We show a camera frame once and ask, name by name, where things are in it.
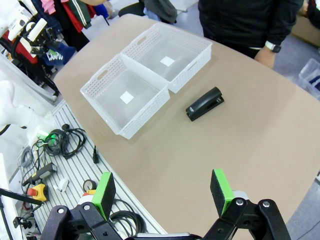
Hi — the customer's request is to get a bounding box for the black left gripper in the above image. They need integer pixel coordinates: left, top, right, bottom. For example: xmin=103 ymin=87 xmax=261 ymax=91
xmin=29 ymin=26 xmax=55 ymax=52

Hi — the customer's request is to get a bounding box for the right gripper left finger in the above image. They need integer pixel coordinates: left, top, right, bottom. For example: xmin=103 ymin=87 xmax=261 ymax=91
xmin=41 ymin=171 xmax=121 ymax=240

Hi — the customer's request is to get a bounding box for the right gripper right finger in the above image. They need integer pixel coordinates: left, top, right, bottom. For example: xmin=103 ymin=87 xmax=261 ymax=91
xmin=202 ymin=168 xmax=291 ymax=240

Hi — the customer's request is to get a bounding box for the navy Campus zip pouch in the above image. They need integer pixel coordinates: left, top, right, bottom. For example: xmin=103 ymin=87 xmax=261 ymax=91
xmin=41 ymin=41 xmax=77 ymax=67

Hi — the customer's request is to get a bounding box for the black stapler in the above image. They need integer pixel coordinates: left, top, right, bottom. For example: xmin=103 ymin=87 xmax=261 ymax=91
xmin=185 ymin=86 xmax=225 ymax=122

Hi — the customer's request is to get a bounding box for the person left forearm black sleeve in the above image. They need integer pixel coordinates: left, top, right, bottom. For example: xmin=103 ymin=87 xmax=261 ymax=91
xmin=261 ymin=0 xmax=305 ymax=50

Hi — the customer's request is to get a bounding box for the person left hand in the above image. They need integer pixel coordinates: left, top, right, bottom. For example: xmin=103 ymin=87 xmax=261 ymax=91
xmin=254 ymin=46 xmax=276 ymax=69

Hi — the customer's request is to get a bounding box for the aluminium slotted platform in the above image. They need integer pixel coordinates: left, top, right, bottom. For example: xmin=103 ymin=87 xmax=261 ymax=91
xmin=14 ymin=99 xmax=168 ymax=240

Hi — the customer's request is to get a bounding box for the dark green striped jacket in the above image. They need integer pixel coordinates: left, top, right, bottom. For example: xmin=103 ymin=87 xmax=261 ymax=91
xmin=62 ymin=0 xmax=93 ymax=34

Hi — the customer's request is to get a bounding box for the yellow emergency stop button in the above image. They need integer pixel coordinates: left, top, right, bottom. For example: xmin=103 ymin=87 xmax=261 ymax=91
xmin=26 ymin=183 xmax=49 ymax=202

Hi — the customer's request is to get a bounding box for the grey yellow handheld controller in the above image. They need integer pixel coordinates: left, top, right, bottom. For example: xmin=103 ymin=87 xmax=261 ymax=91
xmin=21 ymin=161 xmax=58 ymax=187

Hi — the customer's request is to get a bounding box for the white perforated plastic basket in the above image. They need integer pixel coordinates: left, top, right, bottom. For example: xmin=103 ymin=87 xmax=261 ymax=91
xmin=120 ymin=22 xmax=214 ymax=94
xmin=79 ymin=53 xmax=172 ymax=140

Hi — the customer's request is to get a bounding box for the clear plastic storage bin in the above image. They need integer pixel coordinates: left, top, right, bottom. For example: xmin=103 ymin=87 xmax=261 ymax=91
xmin=297 ymin=57 xmax=320 ymax=100

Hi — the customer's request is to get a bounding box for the white smartwatch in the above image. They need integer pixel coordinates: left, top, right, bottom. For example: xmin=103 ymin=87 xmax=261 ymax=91
xmin=264 ymin=40 xmax=282 ymax=54

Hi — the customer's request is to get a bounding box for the person torso black jacket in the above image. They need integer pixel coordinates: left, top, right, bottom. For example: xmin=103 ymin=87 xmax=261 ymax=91
xmin=198 ymin=0 xmax=305 ymax=60

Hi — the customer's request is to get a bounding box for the cardboard box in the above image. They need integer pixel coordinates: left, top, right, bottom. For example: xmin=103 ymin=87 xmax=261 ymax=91
xmin=290 ymin=14 xmax=320 ymax=49

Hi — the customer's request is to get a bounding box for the black cable coil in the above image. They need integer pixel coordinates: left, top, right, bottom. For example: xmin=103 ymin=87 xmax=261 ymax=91
xmin=109 ymin=198 xmax=148 ymax=239
xmin=36 ymin=123 xmax=88 ymax=160

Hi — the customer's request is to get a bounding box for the small white bracket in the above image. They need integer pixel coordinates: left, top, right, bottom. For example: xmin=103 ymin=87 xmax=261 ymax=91
xmin=52 ymin=177 xmax=70 ymax=193

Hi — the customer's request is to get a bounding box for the grey cable coil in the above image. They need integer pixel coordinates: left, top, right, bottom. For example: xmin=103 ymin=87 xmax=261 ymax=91
xmin=16 ymin=146 xmax=35 ymax=169

